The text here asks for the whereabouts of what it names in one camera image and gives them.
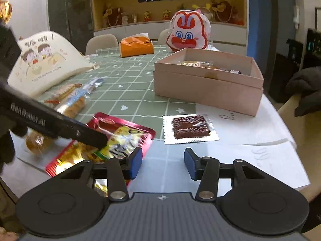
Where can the beige dining chair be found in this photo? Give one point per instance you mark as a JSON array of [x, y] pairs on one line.
[[162, 39], [101, 42]]

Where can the orange tissue box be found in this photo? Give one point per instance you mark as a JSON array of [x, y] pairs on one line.
[[135, 45]]

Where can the red yellow snack packet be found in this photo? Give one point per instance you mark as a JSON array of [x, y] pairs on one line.
[[122, 138]]

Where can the red white rabbit bag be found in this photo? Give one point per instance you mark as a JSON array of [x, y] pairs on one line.
[[188, 29]]

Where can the brown chocolate snack packet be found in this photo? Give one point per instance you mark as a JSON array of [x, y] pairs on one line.
[[190, 128]]

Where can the long brown biscuit packet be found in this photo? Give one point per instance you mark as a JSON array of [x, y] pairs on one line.
[[71, 98]]

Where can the pink cardboard box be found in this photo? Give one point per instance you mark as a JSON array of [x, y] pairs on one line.
[[241, 93]]

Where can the black jacket on chair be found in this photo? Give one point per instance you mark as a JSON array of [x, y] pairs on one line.
[[306, 83]]

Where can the white cartoon printed bag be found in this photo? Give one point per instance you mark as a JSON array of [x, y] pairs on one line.
[[46, 59]]

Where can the wooden display shelf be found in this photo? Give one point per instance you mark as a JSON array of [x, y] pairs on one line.
[[170, 2]]

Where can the yellow bread snack packet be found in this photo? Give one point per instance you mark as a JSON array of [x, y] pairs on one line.
[[207, 65]]

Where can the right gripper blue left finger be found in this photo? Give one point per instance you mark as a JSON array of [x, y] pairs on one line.
[[120, 170]]

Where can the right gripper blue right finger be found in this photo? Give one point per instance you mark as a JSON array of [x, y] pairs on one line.
[[205, 170]]

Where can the dark fish tank cabinet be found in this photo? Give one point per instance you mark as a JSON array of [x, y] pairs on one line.
[[299, 56]]

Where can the green checkered tablecloth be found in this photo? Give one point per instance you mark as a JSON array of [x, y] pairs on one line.
[[128, 90]]

